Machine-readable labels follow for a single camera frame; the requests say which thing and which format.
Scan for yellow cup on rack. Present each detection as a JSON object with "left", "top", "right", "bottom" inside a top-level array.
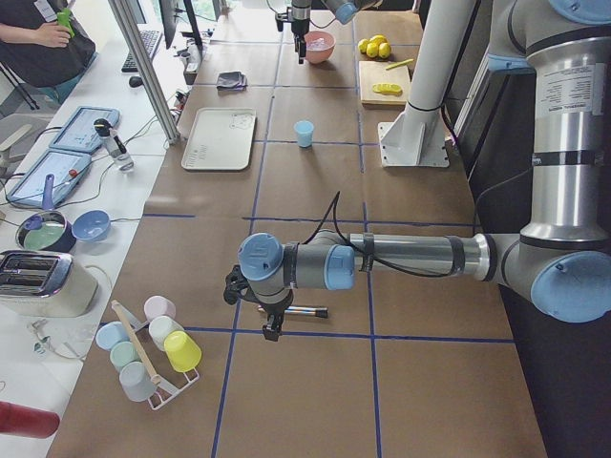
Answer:
[{"left": 163, "top": 330, "right": 202, "bottom": 373}]

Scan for black keyboard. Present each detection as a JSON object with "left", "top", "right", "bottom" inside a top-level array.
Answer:
[{"left": 120, "top": 29, "right": 164, "bottom": 73}]

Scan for yellow lemon upper right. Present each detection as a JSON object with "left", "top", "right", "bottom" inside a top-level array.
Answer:
[{"left": 368, "top": 35, "right": 388, "bottom": 50}]

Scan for grey cup on rack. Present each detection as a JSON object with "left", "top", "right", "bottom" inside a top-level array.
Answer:
[{"left": 119, "top": 361, "right": 157, "bottom": 402}]

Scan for lower teach pendant tablet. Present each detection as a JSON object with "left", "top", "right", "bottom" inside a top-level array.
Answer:
[{"left": 8, "top": 149, "right": 92, "bottom": 210}]

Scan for pink bowl with ice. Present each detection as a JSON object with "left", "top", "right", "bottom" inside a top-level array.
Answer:
[{"left": 305, "top": 31, "right": 336, "bottom": 64}]

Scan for pink cup on rack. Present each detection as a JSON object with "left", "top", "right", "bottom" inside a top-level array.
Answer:
[{"left": 143, "top": 295, "right": 177, "bottom": 322}]

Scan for clear water bottle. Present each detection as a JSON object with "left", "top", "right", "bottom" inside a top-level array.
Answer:
[{"left": 94, "top": 118, "right": 134, "bottom": 173}]

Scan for steel muddler black handle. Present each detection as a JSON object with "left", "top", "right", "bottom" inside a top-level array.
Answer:
[{"left": 284, "top": 306, "right": 328, "bottom": 319}]

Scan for white cup on rack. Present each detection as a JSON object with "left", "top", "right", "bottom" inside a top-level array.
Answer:
[{"left": 148, "top": 315, "right": 184, "bottom": 352}]

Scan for yellow lemon far left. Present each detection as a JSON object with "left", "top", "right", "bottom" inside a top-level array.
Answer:
[{"left": 358, "top": 39, "right": 369, "bottom": 53}]

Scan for person in dark shirt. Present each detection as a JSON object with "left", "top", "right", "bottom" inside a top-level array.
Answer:
[{"left": 1, "top": 1, "right": 96, "bottom": 90}]

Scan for yellow lemon slices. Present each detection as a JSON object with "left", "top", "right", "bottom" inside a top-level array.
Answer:
[{"left": 372, "top": 83, "right": 403, "bottom": 95}]

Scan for aluminium frame post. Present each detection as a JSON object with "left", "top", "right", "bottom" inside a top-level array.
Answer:
[{"left": 109, "top": 0, "right": 180, "bottom": 145}]

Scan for yellow plastic knife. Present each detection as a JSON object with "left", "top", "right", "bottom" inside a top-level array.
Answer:
[{"left": 385, "top": 58, "right": 414, "bottom": 71}]

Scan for white cup rack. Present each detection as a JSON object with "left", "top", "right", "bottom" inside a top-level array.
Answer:
[{"left": 111, "top": 300, "right": 200, "bottom": 411}]

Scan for black computer mouse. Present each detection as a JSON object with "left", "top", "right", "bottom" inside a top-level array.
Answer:
[{"left": 128, "top": 75, "right": 143, "bottom": 88}]

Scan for green cup on rack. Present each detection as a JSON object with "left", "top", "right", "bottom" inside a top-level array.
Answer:
[{"left": 110, "top": 341, "right": 140, "bottom": 372}]

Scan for blue pot with lid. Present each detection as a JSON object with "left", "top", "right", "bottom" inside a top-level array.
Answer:
[{"left": 15, "top": 174, "right": 76, "bottom": 253}]

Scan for upper teach pendant tablet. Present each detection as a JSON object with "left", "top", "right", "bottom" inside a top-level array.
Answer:
[{"left": 49, "top": 106, "right": 120, "bottom": 155}]

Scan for light blue cup on rack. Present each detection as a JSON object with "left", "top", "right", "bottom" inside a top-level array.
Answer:
[{"left": 95, "top": 321, "right": 129, "bottom": 351}]

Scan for red bottle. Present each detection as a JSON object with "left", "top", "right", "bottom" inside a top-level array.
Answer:
[{"left": 1, "top": 402, "right": 60, "bottom": 439}]

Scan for black monitor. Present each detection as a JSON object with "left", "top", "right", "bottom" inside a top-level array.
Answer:
[{"left": 158, "top": 0, "right": 203, "bottom": 51}]

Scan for blue bowl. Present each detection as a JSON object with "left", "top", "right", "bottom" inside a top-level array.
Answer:
[{"left": 72, "top": 210, "right": 111, "bottom": 242}]

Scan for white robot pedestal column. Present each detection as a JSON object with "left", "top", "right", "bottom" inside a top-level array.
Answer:
[{"left": 378, "top": 0, "right": 477, "bottom": 167}]

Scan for grey purple folded cloth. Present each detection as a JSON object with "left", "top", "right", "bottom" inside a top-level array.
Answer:
[{"left": 216, "top": 71, "right": 248, "bottom": 92}]

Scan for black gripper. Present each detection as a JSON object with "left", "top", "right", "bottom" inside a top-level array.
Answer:
[
  {"left": 275, "top": 9, "right": 310, "bottom": 64},
  {"left": 223, "top": 264, "right": 293, "bottom": 341}
]

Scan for yellow lemon lower right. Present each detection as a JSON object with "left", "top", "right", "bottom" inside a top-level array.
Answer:
[{"left": 378, "top": 42, "right": 391, "bottom": 59}]

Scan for wooden cutting board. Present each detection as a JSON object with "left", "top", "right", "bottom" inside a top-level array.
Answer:
[{"left": 359, "top": 61, "right": 411, "bottom": 107}]

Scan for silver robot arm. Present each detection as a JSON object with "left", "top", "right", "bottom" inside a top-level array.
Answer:
[
  {"left": 223, "top": 1, "right": 610, "bottom": 341},
  {"left": 275, "top": 0, "right": 382, "bottom": 64}
]

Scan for cream serving tray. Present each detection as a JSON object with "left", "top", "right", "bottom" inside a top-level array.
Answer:
[{"left": 181, "top": 108, "right": 256, "bottom": 171}]

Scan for yellow lemon lower left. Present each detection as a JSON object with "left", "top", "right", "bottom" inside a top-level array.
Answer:
[{"left": 366, "top": 42, "right": 379, "bottom": 58}]

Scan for teach pendant tablet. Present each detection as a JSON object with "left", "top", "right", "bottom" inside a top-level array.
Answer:
[
  {"left": 49, "top": 106, "right": 120, "bottom": 155},
  {"left": 8, "top": 149, "right": 92, "bottom": 210}
]

